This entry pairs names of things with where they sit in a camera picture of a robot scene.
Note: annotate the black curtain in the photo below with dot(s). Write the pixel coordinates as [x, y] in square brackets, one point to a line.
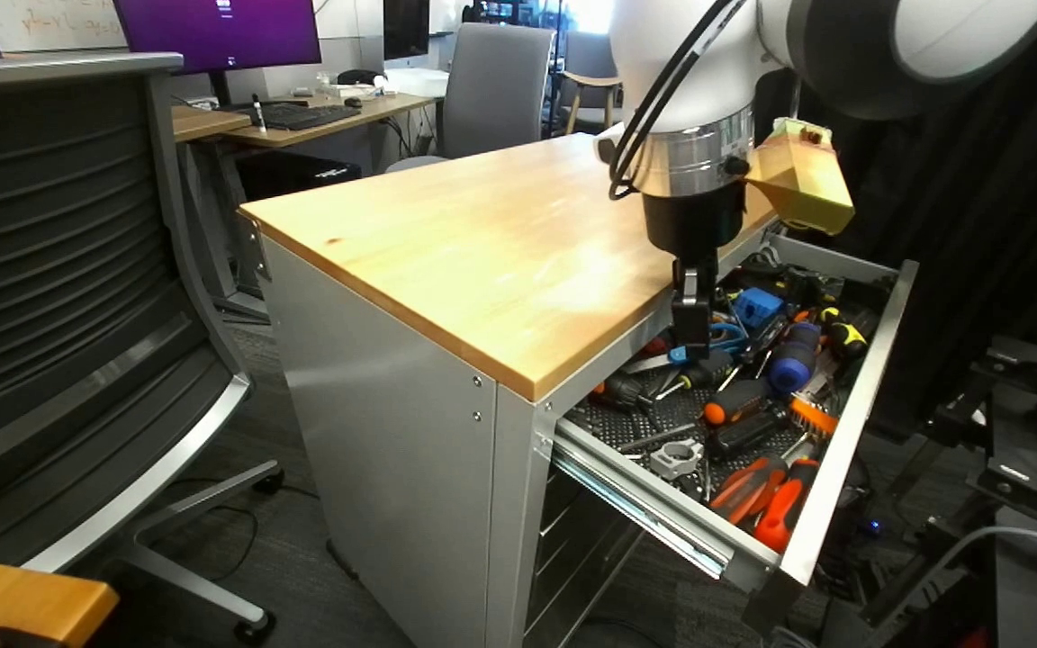
[954, 188]

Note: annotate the blue handle screwdriver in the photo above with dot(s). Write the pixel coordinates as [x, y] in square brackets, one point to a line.
[794, 359]

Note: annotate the open top metal drawer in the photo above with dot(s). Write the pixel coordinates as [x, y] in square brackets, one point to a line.
[735, 461]

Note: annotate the purple computer monitor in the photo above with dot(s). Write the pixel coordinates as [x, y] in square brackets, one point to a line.
[225, 33]

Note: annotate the orange wooden armrest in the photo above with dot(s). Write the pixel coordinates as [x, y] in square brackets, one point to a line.
[55, 609]

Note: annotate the wooden chair in background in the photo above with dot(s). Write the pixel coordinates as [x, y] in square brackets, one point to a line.
[592, 87]

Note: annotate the orange handled pliers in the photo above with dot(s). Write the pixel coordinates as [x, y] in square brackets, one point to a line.
[764, 497]

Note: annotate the grey metal tool cabinet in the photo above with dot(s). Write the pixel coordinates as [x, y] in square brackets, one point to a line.
[435, 327]

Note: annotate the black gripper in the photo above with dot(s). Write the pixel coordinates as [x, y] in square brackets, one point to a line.
[694, 230]

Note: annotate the stubby black screwdriver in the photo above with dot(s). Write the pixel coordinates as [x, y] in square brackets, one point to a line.
[694, 327]

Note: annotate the wooden office desk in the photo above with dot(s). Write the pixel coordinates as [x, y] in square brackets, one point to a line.
[197, 124]

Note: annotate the black keyboard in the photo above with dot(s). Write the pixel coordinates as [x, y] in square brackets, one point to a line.
[302, 117]

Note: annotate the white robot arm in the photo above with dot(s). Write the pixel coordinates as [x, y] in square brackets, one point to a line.
[691, 72]

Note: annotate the blue plastic tool block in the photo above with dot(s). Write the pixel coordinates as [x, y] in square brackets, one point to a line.
[759, 306]

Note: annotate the grey fabric office chair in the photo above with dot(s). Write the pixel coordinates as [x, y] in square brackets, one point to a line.
[494, 92]

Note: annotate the yellow wrist camera box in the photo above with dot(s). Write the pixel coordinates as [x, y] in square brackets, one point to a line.
[799, 170]

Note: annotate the black mesh office chair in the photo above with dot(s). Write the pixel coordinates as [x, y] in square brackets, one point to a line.
[112, 364]

